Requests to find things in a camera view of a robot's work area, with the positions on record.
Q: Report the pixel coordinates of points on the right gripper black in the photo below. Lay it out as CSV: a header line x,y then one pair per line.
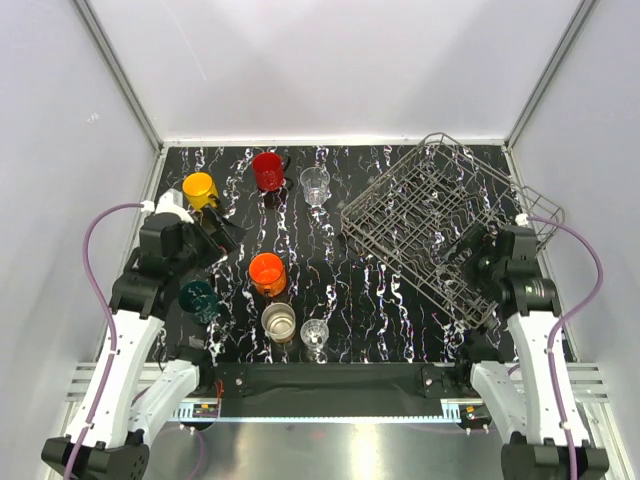
x,y
475,238

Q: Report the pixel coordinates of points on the red mug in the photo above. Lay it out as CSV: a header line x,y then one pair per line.
x,y
269,170

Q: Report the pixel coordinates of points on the clear glass tumbler far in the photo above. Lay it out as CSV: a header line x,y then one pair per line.
x,y
315,185

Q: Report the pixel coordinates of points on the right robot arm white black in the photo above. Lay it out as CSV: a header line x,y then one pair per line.
x,y
542,431

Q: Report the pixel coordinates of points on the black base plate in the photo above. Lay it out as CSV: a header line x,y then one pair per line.
x,y
311,390

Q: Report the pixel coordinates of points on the stainless steel cup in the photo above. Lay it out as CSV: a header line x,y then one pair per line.
x,y
279,322

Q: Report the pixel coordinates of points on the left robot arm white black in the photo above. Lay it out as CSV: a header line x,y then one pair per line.
x,y
113,431

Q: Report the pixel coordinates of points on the orange mug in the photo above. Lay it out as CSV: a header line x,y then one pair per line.
x,y
268,274

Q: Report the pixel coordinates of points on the dark green mug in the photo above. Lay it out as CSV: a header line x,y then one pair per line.
x,y
199,302

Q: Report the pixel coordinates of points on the clear glass tumbler near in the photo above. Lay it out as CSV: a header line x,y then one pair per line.
x,y
314,333

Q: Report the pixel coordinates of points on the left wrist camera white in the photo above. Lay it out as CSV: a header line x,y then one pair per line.
x,y
171,201

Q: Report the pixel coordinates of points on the clear glass tumbler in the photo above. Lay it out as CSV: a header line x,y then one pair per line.
x,y
314,333
315,185

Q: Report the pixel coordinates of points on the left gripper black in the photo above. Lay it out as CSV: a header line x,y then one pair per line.
x,y
226,236

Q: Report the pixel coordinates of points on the grey wire dish rack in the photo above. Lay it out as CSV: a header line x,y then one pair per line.
x,y
410,215

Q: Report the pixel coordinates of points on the yellow mug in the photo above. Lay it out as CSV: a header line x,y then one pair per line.
x,y
200,190

